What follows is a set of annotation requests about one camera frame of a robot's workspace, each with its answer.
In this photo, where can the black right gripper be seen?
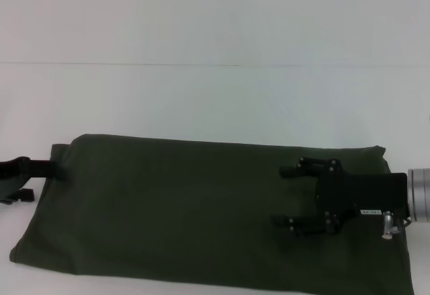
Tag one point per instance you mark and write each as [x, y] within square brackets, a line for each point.
[363, 191]

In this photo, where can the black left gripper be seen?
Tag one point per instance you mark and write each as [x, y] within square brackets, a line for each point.
[11, 175]

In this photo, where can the dark green t-shirt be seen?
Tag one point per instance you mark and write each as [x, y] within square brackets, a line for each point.
[184, 207]

